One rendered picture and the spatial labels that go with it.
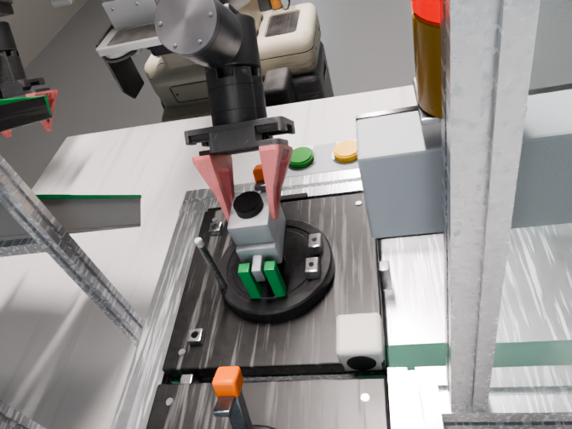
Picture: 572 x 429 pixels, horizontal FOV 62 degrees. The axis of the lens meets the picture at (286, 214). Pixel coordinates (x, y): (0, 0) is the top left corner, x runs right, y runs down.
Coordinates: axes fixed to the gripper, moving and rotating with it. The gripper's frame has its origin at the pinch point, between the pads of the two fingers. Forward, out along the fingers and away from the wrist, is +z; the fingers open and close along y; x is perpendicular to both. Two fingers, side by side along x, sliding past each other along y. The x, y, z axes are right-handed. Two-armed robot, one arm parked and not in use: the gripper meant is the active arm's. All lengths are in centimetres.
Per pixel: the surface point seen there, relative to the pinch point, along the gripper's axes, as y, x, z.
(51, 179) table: -58, 45, -10
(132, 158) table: -39, 47, -12
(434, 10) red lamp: 16.9, -26.1, -9.4
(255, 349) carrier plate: -1.5, -0.4, 14.4
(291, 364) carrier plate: 2.5, -1.8, 15.7
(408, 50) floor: 32, 239, -66
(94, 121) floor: -165, 228, -55
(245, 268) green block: -1.3, -0.9, 5.5
